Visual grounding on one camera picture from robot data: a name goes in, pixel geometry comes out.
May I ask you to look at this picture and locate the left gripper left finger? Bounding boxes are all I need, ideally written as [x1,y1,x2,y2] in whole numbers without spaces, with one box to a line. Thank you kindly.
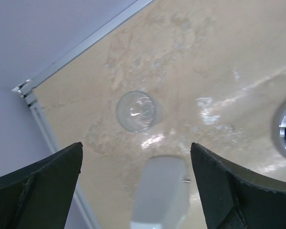
[0,142,83,229]

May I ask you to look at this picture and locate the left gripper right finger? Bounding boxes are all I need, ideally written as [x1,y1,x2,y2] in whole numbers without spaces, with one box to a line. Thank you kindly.
[190,143,286,229]

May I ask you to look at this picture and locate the chrome wine glass rack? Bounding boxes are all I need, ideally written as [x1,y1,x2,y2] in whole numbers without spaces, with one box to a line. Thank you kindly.
[271,100,286,159]

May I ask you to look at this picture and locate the white charging stand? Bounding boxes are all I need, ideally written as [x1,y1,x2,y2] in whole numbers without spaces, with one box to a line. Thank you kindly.
[130,156,191,229]

